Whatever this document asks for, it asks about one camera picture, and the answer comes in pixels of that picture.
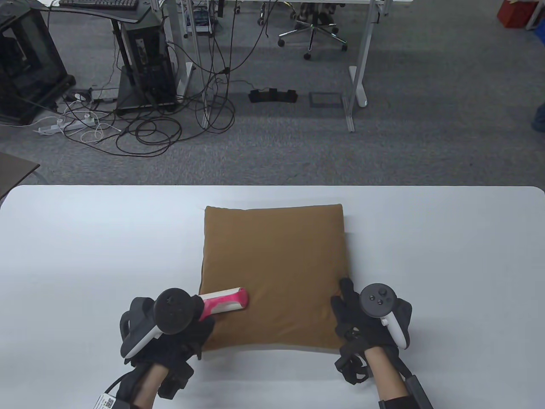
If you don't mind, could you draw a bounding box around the brown pillow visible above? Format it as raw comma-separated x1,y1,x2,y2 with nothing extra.
199,204,347,353

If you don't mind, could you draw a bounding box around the white power strip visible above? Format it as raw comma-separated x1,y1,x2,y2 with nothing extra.
34,119,86,136

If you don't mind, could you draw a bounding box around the dark curved standing desk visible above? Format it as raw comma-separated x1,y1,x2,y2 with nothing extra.
34,0,179,116

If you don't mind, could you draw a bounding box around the person's right forearm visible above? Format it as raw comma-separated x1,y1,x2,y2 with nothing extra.
364,345,435,409

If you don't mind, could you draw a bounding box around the tangle of black cables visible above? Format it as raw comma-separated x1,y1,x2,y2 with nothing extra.
47,0,281,158

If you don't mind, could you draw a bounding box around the brown side table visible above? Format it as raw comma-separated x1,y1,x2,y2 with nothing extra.
0,151,40,201

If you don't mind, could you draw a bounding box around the black glass computer case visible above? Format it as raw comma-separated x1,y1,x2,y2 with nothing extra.
0,5,76,125

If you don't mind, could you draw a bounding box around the silver office chair base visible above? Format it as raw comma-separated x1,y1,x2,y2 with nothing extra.
278,2,348,60

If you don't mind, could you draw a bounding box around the black computer tower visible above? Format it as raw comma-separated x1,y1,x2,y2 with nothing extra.
120,19,178,111

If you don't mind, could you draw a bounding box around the black white tracking controller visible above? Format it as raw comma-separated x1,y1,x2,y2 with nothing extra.
360,283,413,351
119,288,191,359

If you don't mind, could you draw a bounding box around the black keyboard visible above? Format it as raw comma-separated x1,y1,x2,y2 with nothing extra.
58,0,140,11

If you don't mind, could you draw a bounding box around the grey power strip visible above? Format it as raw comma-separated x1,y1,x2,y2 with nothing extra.
64,87,119,103

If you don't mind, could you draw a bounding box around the grey floor hatch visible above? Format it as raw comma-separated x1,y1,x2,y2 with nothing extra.
309,92,344,108

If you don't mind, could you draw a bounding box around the black wrist sensor box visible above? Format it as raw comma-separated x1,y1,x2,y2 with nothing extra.
379,371,435,409
94,394,124,409

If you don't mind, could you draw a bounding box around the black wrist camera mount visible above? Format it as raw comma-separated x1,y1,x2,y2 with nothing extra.
160,362,194,399
334,347,371,385

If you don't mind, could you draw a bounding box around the person's right hand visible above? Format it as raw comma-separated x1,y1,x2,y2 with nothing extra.
331,278,413,363

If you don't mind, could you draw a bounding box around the white cable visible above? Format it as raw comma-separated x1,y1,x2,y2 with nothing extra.
81,113,122,144

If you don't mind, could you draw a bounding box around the person's left forearm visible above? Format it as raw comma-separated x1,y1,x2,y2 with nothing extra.
134,362,169,409

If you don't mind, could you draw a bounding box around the person's left hand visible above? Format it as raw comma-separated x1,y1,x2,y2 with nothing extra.
123,294,215,375

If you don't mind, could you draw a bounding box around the red box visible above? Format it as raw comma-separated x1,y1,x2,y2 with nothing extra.
497,0,538,29

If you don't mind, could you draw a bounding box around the pink lint roller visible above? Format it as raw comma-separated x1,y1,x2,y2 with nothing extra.
198,288,250,322

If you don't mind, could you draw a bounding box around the white desk frame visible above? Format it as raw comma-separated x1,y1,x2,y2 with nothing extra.
343,0,381,132
160,0,211,128

